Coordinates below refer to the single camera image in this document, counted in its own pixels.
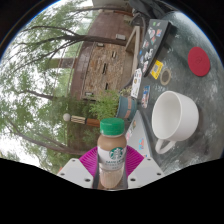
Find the potted green plant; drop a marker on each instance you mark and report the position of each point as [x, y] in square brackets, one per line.
[125, 108]

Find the flat round red coaster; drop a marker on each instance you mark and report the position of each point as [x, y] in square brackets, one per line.
[198, 61]

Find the silver laptop with stickers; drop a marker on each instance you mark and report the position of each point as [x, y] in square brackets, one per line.
[140, 133]

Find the tape roll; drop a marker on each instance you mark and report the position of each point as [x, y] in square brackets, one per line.
[161, 77]

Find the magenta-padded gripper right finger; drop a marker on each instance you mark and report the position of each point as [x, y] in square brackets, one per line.
[145, 171]

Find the white sticker sheet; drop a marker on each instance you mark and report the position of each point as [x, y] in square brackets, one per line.
[136, 83]

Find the yellow card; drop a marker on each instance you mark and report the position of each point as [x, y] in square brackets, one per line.
[156, 69]

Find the colourful photo card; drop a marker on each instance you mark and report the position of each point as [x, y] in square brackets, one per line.
[145, 96]

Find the green-capped coffee drink bottle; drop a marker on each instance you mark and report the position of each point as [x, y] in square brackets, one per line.
[112, 156]

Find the wooden lamp post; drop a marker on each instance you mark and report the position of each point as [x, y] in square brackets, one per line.
[80, 119]

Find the white ceramic cup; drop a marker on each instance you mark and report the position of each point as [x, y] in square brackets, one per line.
[173, 115]

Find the black laptop with stickers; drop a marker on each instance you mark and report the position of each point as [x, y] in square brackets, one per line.
[153, 43]

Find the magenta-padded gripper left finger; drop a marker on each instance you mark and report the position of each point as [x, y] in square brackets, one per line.
[75, 171]

